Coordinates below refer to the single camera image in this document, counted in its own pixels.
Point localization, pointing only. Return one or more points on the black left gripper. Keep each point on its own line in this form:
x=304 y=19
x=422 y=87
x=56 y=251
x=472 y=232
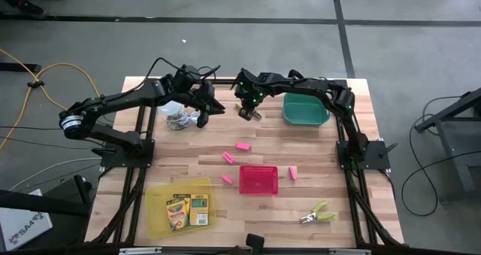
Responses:
x=203 y=99

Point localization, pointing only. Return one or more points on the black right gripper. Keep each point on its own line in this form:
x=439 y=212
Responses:
x=251 y=101

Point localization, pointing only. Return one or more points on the pink rubber eraser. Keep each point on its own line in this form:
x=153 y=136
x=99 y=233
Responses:
x=242 y=146
x=228 y=157
x=292 y=173
x=227 y=180

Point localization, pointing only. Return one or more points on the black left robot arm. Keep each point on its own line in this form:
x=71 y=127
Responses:
x=112 y=99

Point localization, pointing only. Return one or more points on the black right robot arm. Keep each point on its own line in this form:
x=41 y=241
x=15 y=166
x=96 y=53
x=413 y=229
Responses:
x=308 y=85

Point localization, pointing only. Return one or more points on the white dome lamp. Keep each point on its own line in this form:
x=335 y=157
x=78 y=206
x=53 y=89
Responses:
x=171 y=110

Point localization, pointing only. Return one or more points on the green plastic bin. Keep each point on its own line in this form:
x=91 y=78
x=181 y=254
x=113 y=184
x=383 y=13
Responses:
x=306 y=112

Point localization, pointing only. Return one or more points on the red plastic slotted basket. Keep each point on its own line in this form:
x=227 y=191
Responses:
x=258 y=180

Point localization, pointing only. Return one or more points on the yellow translucent plastic bin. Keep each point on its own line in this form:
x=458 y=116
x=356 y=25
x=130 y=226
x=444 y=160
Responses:
x=156 y=210

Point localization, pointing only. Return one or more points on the black floor bar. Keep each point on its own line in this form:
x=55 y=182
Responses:
x=22 y=67

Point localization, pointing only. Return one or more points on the black equipment stand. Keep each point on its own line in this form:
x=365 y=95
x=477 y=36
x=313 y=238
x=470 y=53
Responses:
x=37 y=204

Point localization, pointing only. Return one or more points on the person's shoe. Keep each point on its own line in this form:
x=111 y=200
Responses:
x=32 y=10

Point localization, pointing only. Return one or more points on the dark metal stand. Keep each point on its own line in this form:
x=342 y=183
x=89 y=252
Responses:
x=456 y=142

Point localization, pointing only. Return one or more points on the white printed box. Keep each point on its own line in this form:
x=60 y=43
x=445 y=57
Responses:
x=22 y=228

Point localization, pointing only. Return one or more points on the black aluminium table frame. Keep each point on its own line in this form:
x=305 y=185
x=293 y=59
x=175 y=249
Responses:
x=225 y=81

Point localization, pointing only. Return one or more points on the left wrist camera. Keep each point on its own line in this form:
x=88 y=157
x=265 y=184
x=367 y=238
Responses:
x=191 y=74

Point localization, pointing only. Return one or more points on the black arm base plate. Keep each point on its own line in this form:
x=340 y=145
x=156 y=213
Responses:
x=112 y=159
x=376 y=163

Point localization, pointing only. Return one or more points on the silver aluminium bracket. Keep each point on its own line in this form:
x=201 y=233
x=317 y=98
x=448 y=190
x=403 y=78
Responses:
x=349 y=252
x=139 y=251

